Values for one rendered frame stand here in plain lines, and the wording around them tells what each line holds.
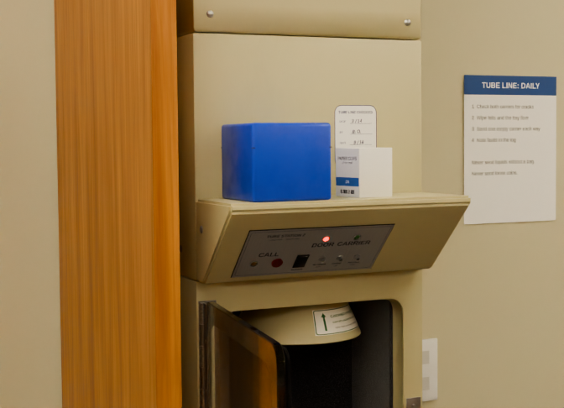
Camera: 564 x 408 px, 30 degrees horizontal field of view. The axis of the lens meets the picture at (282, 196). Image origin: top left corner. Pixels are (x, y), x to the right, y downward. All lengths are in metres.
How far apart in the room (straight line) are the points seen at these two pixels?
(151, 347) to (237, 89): 0.33
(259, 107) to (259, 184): 0.15
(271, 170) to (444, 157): 0.79
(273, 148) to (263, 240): 0.11
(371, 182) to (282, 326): 0.23
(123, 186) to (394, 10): 0.42
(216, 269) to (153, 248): 0.10
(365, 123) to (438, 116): 0.58
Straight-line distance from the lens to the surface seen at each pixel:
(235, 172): 1.23
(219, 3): 1.30
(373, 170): 1.28
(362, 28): 1.38
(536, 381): 2.12
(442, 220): 1.32
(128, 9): 1.25
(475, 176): 1.98
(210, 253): 1.23
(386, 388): 1.46
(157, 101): 1.17
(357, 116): 1.36
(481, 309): 2.01
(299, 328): 1.37
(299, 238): 1.24
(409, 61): 1.41
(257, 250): 1.23
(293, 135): 1.20
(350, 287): 1.37
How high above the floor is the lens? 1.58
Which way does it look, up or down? 3 degrees down
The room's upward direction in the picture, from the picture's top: 1 degrees counter-clockwise
